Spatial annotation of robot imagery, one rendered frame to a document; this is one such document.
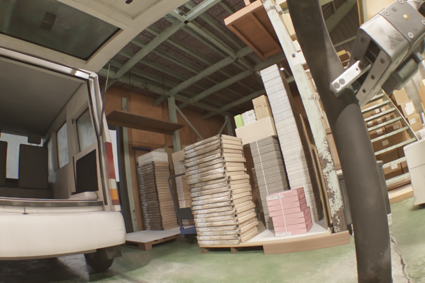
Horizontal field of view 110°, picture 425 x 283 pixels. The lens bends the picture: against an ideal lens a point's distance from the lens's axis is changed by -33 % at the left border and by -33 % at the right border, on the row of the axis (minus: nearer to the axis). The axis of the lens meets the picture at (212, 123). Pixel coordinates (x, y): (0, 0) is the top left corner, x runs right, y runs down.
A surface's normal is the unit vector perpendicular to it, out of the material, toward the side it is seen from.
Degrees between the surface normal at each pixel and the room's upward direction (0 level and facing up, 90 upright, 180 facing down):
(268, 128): 90
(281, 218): 90
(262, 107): 90
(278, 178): 90
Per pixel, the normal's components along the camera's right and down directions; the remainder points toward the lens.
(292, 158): -0.59, -0.16
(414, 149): -0.86, -0.01
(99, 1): 0.80, -0.05
